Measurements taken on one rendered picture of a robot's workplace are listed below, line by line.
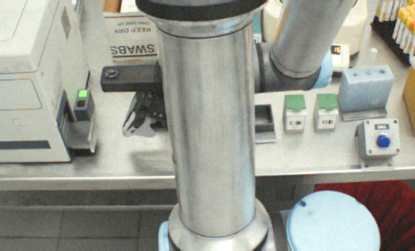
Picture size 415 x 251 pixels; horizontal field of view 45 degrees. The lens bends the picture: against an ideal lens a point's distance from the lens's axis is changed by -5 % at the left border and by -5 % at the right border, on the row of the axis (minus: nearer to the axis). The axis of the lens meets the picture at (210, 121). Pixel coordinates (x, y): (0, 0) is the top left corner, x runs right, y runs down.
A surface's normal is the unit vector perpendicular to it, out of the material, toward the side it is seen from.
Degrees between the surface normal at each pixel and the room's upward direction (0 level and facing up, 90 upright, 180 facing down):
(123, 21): 95
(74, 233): 0
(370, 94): 90
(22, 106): 90
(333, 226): 8
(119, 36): 89
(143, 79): 2
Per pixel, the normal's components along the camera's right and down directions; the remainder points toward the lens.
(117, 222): -0.04, -0.65
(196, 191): -0.41, 0.55
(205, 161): -0.16, 0.58
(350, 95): 0.12, 0.75
